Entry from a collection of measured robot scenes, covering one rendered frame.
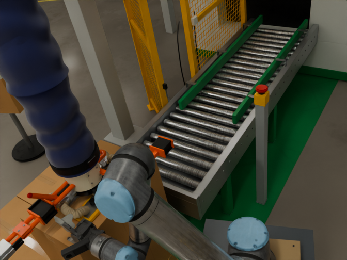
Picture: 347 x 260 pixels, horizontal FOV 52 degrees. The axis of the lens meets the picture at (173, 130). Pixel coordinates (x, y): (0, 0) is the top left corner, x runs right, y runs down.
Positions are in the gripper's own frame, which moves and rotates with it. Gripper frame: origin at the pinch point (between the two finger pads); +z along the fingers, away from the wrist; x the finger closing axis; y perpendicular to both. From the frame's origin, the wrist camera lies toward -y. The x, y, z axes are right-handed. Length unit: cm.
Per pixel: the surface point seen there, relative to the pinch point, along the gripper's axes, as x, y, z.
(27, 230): 1.9, -7.8, 10.5
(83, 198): -12.6, 21.7, 13.3
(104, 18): -102, 367, 344
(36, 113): 43.3, 19.2, 9.6
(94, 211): -10.1, 17.4, 0.8
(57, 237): -12.6, 0.1, 9.1
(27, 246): -52, -2, 56
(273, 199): -108, 129, -42
